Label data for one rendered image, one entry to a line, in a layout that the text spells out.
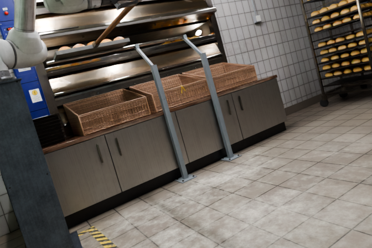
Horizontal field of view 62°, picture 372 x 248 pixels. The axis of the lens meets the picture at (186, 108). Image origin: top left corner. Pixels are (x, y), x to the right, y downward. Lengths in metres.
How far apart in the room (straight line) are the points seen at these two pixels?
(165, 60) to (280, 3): 1.86
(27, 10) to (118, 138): 1.06
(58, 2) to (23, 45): 0.61
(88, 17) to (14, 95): 1.47
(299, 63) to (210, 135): 2.04
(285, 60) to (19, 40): 3.17
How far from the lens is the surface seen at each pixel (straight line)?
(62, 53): 2.34
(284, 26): 4.29
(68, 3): 1.30
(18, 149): 1.73
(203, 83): 2.75
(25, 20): 1.86
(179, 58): 3.24
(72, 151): 2.29
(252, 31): 3.89
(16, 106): 1.73
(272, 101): 3.17
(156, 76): 2.43
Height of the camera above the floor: 0.76
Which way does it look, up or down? 5 degrees down
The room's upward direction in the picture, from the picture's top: 16 degrees counter-clockwise
